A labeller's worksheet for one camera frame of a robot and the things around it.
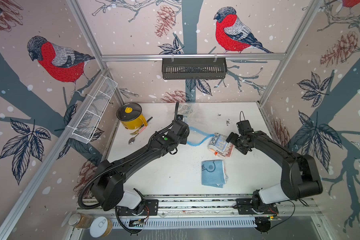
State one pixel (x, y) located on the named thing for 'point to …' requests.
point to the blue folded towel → (214, 173)
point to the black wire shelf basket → (194, 68)
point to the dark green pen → (149, 119)
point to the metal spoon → (132, 140)
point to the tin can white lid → (100, 227)
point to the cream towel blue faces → (186, 109)
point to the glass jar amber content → (81, 220)
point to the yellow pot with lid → (130, 115)
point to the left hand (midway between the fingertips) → (184, 130)
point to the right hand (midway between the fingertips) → (231, 141)
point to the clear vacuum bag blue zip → (200, 130)
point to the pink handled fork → (140, 130)
